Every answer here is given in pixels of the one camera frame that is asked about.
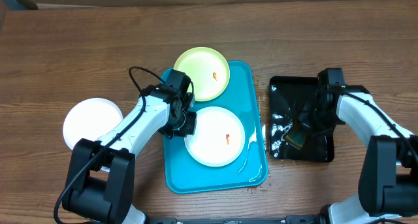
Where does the white plate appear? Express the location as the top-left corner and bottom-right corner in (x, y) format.
(184, 106), (246, 167)
(62, 97), (124, 172)

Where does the blue plastic tray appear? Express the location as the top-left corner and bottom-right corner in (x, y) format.
(163, 61), (268, 194)

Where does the black water tray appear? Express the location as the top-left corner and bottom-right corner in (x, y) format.
(268, 76), (334, 163)

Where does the light green plate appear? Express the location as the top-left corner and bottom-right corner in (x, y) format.
(173, 47), (230, 102)

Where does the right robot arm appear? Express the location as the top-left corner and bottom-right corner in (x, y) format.
(286, 68), (417, 223)

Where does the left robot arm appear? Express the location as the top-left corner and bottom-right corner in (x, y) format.
(53, 70), (197, 224)

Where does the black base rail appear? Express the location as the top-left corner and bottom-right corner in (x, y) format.
(144, 214), (329, 224)

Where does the yellow green sponge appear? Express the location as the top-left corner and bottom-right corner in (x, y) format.
(284, 129), (308, 150)

